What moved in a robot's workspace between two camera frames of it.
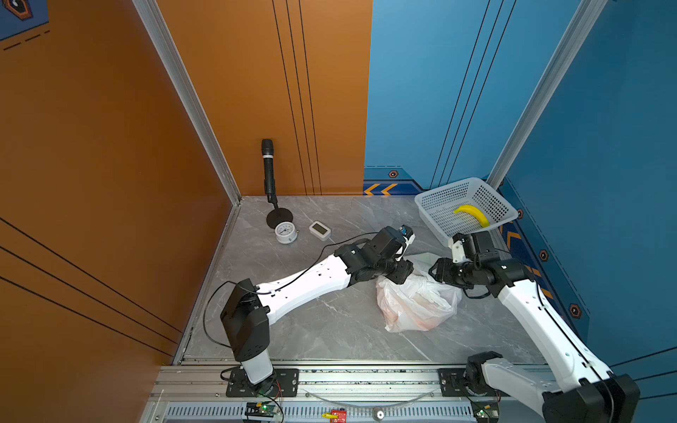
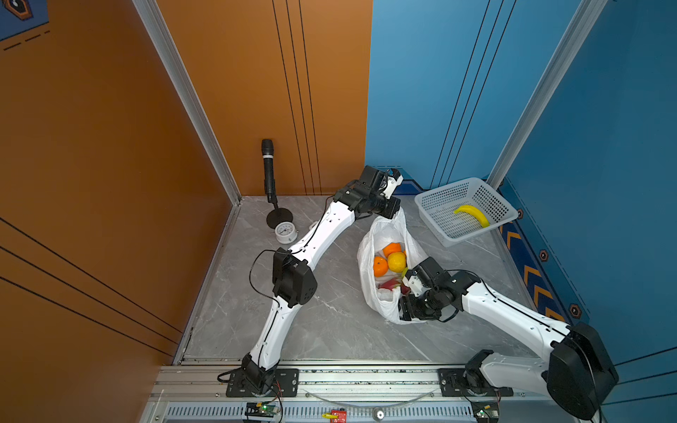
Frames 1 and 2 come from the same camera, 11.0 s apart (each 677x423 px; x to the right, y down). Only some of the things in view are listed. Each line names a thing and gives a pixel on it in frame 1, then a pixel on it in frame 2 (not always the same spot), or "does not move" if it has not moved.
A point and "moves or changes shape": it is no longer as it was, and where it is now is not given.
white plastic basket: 464,206 does not move
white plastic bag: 420,303 moves or changes shape
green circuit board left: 260,409 does not move
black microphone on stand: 278,215 does not move
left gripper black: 403,270 → 391,204
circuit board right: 486,411 does not move
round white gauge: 286,233 does not move
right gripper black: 442,265 → 412,312
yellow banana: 483,219 does not move
